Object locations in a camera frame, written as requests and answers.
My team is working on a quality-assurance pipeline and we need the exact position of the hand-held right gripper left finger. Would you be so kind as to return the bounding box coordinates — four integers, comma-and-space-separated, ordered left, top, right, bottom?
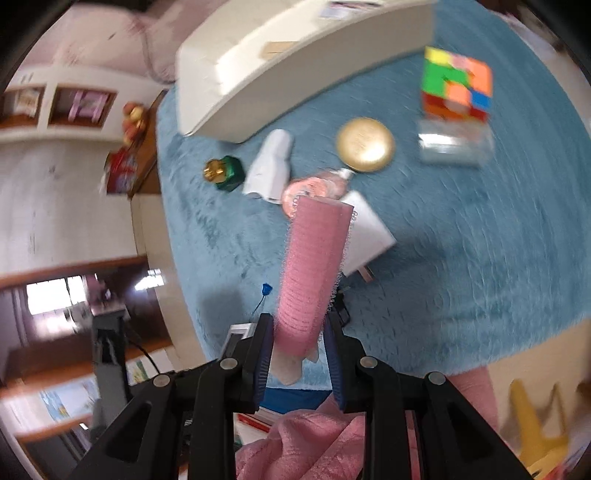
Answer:
67, 313, 275, 480

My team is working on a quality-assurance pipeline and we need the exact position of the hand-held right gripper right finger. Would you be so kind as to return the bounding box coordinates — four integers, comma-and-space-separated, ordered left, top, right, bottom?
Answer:
323, 313, 532, 480

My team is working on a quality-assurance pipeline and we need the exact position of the white device with dark screen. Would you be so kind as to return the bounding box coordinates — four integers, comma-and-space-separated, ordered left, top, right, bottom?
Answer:
224, 323, 257, 358

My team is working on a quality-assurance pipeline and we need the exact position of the pink hair roller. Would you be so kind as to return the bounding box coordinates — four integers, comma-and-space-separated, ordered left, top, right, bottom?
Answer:
276, 194, 354, 363

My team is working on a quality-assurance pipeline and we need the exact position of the round pink bottle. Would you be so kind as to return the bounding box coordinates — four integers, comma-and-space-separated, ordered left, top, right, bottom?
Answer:
281, 168, 356, 217

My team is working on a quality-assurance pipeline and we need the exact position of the green perfume bottle gold cap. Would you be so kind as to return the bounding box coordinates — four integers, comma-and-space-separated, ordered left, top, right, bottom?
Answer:
204, 156, 245, 192

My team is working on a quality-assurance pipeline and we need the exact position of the clear plastic box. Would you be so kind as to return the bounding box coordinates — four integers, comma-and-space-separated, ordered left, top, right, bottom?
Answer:
418, 119, 495, 167

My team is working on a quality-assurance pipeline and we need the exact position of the white plastic storage bin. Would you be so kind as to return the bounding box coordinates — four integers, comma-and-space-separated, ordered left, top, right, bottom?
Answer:
175, 0, 437, 144

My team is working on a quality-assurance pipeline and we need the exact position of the multicoloured puzzle cube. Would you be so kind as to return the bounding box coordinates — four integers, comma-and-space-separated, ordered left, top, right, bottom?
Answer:
421, 46, 494, 123

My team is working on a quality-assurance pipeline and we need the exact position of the small blue tag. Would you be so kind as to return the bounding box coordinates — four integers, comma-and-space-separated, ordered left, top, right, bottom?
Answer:
252, 282, 274, 324

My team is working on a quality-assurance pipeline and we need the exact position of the pink cloth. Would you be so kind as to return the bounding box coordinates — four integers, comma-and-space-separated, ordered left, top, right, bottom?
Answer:
235, 369, 502, 480

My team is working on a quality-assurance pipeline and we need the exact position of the black stand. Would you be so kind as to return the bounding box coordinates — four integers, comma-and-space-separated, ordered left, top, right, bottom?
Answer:
90, 309, 134, 444

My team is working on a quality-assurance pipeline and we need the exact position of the blue plush mat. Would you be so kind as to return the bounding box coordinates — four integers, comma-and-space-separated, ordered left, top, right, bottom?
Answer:
154, 0, 591, 402

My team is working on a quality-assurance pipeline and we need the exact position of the white rabbit-shaped plastic piece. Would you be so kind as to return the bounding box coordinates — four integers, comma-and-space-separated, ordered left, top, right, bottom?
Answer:
242, 129, 295, 204

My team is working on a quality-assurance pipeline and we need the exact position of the yellow plastic stool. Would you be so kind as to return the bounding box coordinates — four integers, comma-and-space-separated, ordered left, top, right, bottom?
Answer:
508, 378, 591, 480

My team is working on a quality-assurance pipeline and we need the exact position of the round gold compact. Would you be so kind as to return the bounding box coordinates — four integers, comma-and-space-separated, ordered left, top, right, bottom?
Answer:
336, 117, 396, 172

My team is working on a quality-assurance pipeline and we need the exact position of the red patterned box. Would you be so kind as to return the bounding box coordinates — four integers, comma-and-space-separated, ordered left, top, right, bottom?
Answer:
104, 148, 139, 195

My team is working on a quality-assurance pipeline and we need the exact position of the wooden side cabinet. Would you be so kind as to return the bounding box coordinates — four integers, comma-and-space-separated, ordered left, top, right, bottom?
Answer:
129, 90, 169, 199

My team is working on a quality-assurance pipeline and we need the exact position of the bowl of fruit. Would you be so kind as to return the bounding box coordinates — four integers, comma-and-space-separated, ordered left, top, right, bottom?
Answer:
122, 102, 148, 144

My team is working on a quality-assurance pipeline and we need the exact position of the pink dumbbell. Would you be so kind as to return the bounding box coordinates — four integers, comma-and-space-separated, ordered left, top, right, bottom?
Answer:
88, 91, 109, 123
69, 91, 89, 121

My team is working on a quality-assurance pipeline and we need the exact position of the picture book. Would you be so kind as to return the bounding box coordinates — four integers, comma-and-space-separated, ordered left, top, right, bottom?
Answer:
14, 90, 40, 116

